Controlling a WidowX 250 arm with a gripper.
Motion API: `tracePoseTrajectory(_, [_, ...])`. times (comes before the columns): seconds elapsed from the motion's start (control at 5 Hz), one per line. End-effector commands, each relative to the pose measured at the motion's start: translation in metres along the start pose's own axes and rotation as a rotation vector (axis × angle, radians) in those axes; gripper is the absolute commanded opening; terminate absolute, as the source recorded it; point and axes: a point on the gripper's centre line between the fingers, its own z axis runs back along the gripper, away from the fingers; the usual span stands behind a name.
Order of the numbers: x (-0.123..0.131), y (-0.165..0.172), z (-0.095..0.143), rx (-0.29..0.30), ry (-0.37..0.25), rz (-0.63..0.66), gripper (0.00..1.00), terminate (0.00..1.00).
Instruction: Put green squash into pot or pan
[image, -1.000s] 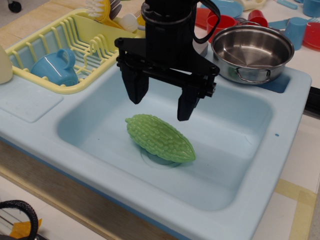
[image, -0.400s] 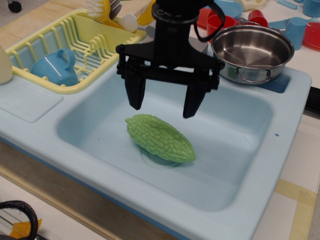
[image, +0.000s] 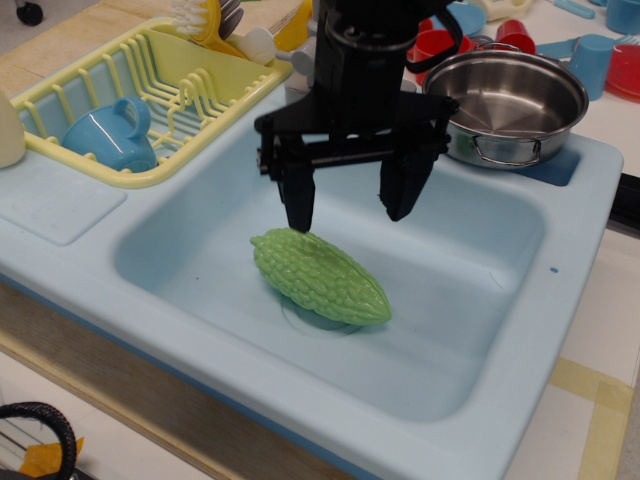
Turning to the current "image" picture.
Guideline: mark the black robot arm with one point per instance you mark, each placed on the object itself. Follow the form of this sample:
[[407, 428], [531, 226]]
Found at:
[[431, 15]]

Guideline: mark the blue plastic cup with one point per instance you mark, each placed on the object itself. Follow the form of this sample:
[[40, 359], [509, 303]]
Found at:
[[590, 63]]

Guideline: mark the white sponge brush head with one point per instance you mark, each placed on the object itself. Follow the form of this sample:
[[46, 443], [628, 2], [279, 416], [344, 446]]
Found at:
[[258, 46]]

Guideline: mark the blue toy teacup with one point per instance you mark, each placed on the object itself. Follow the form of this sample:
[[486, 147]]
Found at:
[[116, 135]]

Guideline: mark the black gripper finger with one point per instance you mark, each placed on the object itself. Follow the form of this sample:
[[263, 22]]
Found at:
[[297, 192], [403, 175]]

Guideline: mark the blue plastic plate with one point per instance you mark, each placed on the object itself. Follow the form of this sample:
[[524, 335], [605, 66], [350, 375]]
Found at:
[[470, 17]]

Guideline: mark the grey toy faucet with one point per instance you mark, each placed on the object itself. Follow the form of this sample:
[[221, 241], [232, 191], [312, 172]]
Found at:
[[301, 81]]

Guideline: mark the orange tape piece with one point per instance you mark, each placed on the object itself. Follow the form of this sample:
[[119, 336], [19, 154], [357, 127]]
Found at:
[[48, 459]]

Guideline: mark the yellow dish brush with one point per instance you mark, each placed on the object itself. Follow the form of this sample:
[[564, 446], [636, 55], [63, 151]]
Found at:
[[209, 23]]

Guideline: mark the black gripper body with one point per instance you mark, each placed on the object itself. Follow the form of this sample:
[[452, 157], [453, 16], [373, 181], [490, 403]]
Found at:
[[356, 111]]

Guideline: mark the red plastic bowl right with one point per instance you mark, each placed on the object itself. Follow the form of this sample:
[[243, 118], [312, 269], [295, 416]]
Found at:
[[623, 74]]

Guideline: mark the stainless steel pot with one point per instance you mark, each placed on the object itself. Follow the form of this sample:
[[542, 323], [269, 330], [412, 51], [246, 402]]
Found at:
[[516, 110]]

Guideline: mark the black caster wheel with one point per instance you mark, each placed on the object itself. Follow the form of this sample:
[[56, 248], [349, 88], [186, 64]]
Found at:
[[29, 13]]

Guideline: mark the green bumpy toy squash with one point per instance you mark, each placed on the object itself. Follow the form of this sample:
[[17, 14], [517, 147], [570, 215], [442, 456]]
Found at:
[[319, 277]]

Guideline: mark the red plastic cup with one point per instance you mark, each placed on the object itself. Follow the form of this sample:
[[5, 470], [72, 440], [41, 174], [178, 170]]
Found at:
[[428, 44]]

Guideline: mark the light blue toy sink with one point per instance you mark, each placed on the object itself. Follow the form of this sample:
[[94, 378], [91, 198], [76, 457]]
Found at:
[[484, 278]]

